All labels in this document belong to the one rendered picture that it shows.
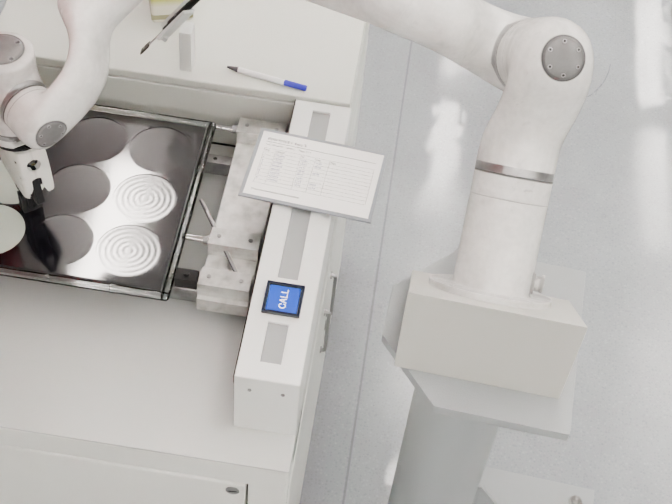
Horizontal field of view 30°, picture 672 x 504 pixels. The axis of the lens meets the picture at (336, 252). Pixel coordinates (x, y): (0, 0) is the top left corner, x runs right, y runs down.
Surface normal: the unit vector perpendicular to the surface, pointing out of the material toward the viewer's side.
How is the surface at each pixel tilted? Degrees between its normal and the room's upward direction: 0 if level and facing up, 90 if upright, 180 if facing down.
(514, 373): 90
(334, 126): 0
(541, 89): 81
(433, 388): 0
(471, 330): 90
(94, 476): 90
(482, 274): 48
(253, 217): 0
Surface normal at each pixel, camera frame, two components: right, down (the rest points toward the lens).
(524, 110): -0.22, 0.66
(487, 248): -0.41, 0.04
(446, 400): 0.07, -0.61
